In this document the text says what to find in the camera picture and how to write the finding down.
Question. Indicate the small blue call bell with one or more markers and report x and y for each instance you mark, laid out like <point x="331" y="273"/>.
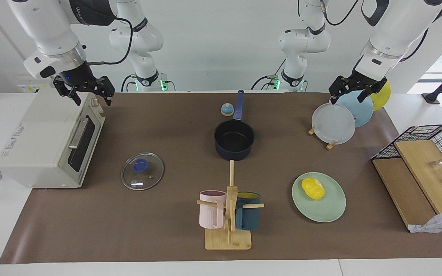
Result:
<point x="227" y="110"/>

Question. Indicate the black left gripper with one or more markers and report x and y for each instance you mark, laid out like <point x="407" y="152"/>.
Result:
<point x="364" y="81"/>

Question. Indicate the pink mug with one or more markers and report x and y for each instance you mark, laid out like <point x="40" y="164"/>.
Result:
<point x="211" y="212"/>

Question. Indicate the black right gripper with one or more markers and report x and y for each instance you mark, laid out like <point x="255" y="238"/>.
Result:
<point x="77" y="76"/>

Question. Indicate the white power strip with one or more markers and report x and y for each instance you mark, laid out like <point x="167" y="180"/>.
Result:
<point x="29" y="89"/>

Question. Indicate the brown table mat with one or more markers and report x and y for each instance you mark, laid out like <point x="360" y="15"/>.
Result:
<point x="148" y="222"/>

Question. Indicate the wooden mug rack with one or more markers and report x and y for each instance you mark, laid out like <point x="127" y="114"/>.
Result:
<point x="228" y="240"/>

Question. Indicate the wooden plate rack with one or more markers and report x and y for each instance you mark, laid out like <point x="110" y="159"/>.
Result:
<point x="331" y="145"/>

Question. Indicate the grey plate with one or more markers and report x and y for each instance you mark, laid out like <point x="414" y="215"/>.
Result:
<point x="332" y="123"/>

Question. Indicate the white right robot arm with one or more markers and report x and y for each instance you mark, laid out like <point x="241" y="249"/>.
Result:
<point x="52" y="27"/>

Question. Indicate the light wooden board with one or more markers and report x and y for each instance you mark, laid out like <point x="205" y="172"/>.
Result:
<point x="424" y="172"/>

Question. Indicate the light green plate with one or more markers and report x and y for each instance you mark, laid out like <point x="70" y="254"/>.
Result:
<point x="324" y="211"/>

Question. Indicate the white toaster oven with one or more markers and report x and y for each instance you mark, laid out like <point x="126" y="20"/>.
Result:
<point x="40" y="138"/>

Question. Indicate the light blue plate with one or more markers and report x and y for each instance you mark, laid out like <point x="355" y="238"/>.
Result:
<point x="360" y="109"/>

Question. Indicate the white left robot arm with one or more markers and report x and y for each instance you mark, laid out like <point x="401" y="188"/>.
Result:
<point x="397" y="27"/>

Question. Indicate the glass lid blue knob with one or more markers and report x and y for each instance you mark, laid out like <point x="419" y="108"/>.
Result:
<point x="142" y="172"/>

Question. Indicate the dark teal mug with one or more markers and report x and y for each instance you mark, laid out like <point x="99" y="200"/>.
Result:
<point x="248" y="218"/>

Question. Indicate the dark blue pot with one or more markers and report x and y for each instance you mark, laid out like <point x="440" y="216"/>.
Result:
<point x="234" y="140"/>

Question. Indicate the yellow plate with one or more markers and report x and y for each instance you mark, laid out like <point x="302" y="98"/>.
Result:
<point x="382" y="99"/>

